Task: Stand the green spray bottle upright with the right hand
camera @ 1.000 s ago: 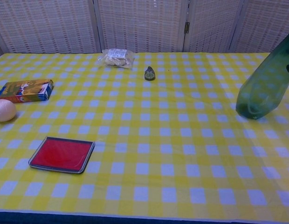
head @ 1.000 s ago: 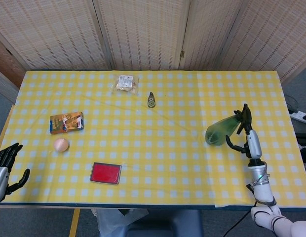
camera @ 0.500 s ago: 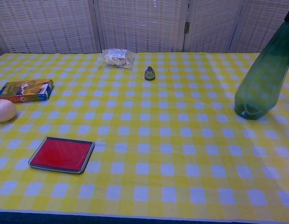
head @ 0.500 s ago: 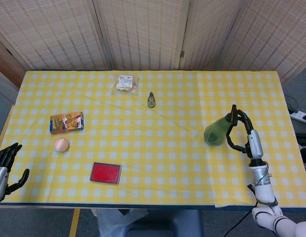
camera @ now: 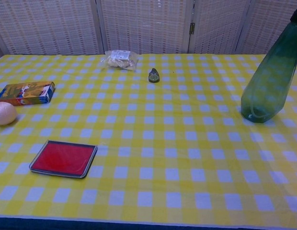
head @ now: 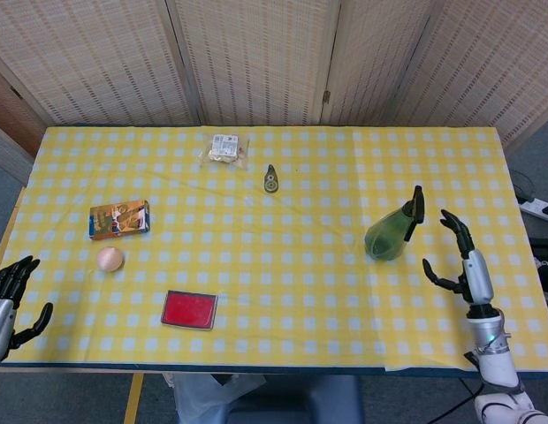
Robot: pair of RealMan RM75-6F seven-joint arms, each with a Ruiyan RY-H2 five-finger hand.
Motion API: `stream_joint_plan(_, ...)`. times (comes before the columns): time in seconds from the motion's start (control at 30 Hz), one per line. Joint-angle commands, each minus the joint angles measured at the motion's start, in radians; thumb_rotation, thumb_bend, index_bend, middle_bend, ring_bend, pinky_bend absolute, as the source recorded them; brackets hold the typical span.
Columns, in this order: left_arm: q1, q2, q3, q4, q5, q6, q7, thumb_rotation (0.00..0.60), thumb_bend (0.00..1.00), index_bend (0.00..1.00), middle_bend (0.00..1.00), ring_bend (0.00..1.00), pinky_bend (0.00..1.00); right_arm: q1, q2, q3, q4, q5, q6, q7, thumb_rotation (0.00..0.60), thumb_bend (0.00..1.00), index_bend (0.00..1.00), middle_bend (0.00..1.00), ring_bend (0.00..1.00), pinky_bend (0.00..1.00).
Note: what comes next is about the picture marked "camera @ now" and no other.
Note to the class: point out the green spray bottle black trigger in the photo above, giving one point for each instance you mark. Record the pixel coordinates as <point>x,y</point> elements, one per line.
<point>270,83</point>

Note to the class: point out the yellow white checkered tablecloth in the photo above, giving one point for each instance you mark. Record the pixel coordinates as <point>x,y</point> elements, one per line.
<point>148,134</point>

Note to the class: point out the green correction tape dispenser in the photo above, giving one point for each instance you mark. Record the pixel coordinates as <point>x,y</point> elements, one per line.
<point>153,77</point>

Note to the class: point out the clear bag of snacks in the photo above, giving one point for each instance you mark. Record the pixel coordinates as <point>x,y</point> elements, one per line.
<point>119,60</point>

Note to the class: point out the woven folding screen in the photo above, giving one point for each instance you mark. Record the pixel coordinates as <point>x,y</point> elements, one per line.
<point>143,26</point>

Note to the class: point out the red ink stamp pad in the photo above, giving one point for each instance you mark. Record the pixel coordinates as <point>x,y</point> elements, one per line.
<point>63,159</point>

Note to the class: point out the brass screen hinge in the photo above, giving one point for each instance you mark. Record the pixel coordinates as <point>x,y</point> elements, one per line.
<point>192,28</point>

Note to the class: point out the orange and blue cardboard box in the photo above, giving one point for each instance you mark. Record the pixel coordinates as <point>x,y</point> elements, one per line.
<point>26,93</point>

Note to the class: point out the peach egg-shaped ball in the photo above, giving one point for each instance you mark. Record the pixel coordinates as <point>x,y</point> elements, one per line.
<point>4,113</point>

